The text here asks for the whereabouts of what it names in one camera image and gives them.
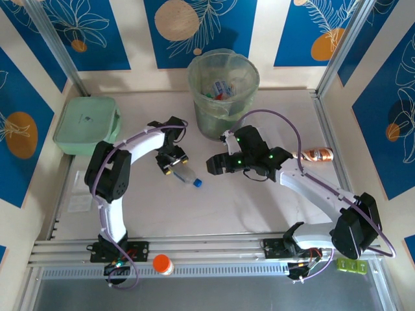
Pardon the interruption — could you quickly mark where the green translucent bin liner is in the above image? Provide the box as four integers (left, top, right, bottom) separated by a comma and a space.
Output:
187, 48, 261, 119

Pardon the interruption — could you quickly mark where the grey slotted cable duct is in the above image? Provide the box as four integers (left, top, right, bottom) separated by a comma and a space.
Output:
40, 262, 291, 280

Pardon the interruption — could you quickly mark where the small controller board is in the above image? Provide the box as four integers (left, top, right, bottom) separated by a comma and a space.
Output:
103, 259, 132, 277
287, 260, 320, 282

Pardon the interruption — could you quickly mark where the grey metal panel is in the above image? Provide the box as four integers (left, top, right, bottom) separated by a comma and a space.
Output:
19, 277, 395, 311

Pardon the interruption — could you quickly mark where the green translucent trash bin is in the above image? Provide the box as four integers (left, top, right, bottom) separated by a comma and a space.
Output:
187, 48, 261, 141

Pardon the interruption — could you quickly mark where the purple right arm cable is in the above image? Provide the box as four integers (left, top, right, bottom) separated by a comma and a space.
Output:
225, 109, 397, 285

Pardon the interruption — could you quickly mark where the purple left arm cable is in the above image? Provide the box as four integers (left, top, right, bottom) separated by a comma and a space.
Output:
90, 119, 189, 292

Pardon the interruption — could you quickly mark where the white bottle with orange cap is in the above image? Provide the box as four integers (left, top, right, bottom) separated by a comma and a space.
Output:
152, 254, 175, 277

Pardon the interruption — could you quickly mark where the green lidded container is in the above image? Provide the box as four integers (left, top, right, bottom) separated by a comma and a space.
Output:
53, 96, 123, 156

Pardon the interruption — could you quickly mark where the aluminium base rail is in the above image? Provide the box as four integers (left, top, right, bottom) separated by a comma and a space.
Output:
27, 232, 382, 265

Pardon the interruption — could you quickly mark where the clear plastic packet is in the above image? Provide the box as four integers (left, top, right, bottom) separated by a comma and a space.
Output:
69, 170, 93, 214

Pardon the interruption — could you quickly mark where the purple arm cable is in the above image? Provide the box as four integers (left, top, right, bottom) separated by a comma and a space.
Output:
90, 119, 189, 292
225, 109, 397, 285

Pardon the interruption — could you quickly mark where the clear bottle with blue cap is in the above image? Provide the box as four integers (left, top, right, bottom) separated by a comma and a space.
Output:
168, 167, 204, 189

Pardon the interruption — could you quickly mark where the aluminium frame post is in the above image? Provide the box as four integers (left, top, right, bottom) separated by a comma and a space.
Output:
316, 0, 377, 98
24, 0, 90, 97

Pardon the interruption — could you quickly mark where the orange soda can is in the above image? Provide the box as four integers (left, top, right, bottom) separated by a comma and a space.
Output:
292, 147, 335, 163

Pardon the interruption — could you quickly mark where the blue label bottle blue cap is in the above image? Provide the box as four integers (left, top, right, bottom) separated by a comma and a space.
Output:
212, 80, 230, 95

